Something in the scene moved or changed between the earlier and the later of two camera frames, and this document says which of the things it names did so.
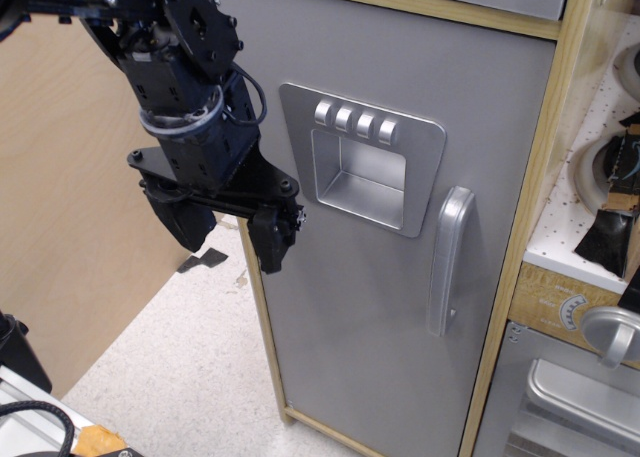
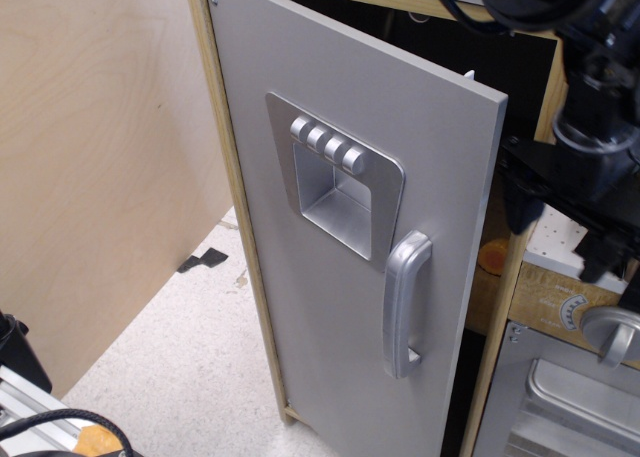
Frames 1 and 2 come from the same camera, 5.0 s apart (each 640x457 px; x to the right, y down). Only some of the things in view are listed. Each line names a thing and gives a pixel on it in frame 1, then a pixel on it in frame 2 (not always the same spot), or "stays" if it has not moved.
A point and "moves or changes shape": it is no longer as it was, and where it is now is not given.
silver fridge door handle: (455, 208) -> (409, 250)
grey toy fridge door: (420, 145) moves or changes shape
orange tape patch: (96, 440) stays
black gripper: (261, 189) -> (595, 163)
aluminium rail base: (33, 430) stays
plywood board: (83, 251) stays
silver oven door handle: (585, 396) stays
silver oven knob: (613, 332) stays
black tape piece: (210, 258) stays
